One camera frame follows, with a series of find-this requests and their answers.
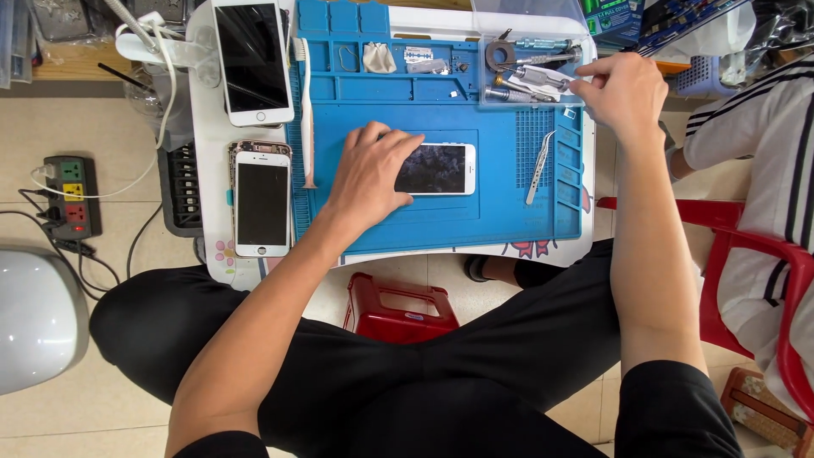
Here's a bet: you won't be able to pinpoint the person's right hand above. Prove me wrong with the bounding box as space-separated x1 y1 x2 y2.
568 52 670 140

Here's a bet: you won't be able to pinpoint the person's left hand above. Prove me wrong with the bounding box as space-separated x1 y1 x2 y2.
321 121 427 239

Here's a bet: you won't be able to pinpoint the small white smartphone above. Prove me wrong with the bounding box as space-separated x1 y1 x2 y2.
393 142 477 196

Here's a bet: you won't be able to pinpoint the white paper sheet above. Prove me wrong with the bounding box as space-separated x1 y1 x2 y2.
509 64 577 103

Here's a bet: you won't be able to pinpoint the lavender plastic basket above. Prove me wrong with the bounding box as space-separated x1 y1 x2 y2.
675 55 733 98

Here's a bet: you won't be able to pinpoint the green product box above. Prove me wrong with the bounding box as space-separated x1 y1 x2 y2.
580 0 647 47

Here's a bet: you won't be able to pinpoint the silver metal screwdriver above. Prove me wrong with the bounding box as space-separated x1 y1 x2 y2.
484 86 558 104
509 65 573 92
515 47 583 66

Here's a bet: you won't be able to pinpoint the white cleaning brush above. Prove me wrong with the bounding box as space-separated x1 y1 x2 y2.
293 36 318 190

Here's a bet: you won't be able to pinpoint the white smartphone with black screen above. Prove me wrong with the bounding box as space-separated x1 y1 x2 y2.
233 151 293 259

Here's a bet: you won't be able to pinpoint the gold phone housing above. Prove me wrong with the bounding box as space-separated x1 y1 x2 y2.
227 139 294 192

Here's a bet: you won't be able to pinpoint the clear plastic tool box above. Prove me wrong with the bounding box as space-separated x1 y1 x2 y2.
471 0 596 110

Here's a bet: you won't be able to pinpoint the silver curved tweezers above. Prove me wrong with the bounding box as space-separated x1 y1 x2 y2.
524 130 558 206

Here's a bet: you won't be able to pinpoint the heap of bagged parts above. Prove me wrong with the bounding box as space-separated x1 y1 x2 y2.
636 0 814 87

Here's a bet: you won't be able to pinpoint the gold tipped metal screwdriver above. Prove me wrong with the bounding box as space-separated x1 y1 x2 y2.
494 73 541 96

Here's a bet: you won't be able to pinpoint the small white cloth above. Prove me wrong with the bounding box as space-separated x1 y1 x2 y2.
362 42 398 75

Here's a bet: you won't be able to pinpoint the red plastic stool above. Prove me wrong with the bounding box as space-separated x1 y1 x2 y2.
343 271 460 345

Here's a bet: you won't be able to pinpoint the person's foot in sandal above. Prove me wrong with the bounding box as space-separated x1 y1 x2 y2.
462 254 517 285

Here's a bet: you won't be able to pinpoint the blue silicone repair mat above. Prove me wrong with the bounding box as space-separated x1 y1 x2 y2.
286 0 585 257

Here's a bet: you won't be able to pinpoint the white folding table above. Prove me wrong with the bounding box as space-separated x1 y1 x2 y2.
186 0 600 291

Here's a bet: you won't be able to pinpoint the large white smartphone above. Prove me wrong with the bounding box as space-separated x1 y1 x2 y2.
211 0 296 128

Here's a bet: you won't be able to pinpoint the black slotted tray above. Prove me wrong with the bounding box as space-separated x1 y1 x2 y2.
157 140 205 239

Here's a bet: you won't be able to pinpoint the red plastic chair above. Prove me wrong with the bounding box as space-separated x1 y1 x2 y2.
596 196 814 422

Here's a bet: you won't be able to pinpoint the person's black trousers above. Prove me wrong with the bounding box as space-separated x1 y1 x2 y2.
89 238 637 458

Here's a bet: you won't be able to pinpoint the white gooseneck lamp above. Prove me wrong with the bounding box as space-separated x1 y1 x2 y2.
102 0 221 89

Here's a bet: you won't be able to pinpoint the black pen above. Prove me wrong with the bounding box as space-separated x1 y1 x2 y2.
97 61 151 91

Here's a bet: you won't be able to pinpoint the grey power strip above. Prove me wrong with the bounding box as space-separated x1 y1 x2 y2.
42 155 103 241

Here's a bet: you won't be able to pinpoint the person's black shirt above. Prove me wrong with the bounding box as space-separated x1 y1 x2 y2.
172 360 745 458

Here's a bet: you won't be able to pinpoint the cluttered wooden shelf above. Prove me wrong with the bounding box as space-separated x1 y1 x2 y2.
0 0 198 89

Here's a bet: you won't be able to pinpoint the small wooden stool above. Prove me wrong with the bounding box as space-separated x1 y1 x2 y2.
720 366 814 458

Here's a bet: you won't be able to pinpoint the glossy white appliance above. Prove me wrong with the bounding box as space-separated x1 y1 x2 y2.
0 244 90 397

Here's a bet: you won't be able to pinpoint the teal handled screwdriver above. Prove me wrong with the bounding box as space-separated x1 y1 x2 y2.
513 37 574 51

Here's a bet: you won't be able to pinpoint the round metal ring tool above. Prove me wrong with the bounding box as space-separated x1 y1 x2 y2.
485 39 518 73

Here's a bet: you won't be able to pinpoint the white power cable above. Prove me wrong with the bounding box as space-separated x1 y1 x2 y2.
30 22 180 199

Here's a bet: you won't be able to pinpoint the black power cables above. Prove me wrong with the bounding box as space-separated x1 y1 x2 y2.
0 188 165 301

